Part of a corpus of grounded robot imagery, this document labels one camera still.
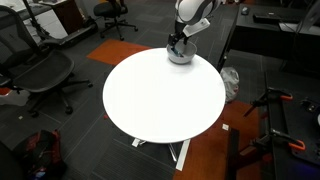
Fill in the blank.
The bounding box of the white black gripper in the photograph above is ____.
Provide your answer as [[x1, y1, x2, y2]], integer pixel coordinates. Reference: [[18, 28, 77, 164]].
[[168, 18, 210, 49]]

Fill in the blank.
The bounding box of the teal marker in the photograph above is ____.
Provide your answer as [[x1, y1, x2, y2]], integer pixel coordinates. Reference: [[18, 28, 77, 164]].
[[172, 49, 183, 57]]

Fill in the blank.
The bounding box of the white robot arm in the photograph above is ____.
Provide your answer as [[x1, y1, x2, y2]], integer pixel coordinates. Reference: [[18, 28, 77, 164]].
[[168, 0, 222, 49]]

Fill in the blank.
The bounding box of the white bowl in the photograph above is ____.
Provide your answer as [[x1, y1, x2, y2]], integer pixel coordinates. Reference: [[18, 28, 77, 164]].
[[166, 40, 197, 64]]

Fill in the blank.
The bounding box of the white plastic bag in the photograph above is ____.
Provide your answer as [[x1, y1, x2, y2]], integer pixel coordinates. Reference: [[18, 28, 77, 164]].
[[220, 67, 240, 103]]

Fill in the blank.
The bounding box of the white round table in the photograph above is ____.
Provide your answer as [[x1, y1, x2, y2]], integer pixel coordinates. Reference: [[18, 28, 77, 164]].
[[102, 48, 226, 171]]

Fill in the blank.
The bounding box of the grey computer mouse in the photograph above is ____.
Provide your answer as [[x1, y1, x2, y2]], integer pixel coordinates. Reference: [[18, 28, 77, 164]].
[[241, 7, 249, 15]]

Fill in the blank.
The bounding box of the black office chair far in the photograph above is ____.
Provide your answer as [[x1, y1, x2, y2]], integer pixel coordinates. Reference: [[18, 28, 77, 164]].
[[93, 0, 138, 41]]

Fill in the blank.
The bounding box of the black keyboard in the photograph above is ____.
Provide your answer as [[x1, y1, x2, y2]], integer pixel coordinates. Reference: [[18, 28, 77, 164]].
[[253, 13, 282, 24]]

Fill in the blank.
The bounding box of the orange black clamp upper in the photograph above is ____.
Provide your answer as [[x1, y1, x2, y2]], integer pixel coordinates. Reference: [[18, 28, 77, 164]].
[[244, 87, 293, 117]]

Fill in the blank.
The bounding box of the orange black clamp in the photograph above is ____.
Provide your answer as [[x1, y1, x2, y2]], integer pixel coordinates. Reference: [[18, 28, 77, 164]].
[[244, 87, 293, 117], [252, 128, 306, 151]]

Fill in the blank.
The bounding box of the black desk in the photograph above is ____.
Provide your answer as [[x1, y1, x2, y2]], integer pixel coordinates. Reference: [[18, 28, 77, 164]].
[[217, 4, 320, 74]]

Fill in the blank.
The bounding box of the white cabinet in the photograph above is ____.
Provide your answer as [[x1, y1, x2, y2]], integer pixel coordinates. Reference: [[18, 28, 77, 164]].
[[29, 0, 83, 38]]

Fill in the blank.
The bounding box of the black electric scooter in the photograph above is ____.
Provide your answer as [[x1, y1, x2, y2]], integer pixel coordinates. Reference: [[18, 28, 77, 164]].
[[22, 0, 98, 46]]

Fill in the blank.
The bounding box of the black mesh office chair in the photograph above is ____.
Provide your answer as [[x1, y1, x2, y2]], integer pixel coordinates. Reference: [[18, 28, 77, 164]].
[[0, 5, 93, 117]]

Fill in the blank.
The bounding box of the orange black clamp lower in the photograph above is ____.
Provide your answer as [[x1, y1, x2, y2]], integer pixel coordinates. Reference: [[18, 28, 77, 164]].
[[252, 128, 306, 151]]

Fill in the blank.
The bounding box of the red black backpack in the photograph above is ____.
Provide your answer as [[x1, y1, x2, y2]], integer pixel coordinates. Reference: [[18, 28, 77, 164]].
[[13, 130, 67, 180]]

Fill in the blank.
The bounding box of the black robot mount table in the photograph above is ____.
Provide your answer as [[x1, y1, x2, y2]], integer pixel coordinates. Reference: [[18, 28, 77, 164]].
[[265, 71, 320, 180]]

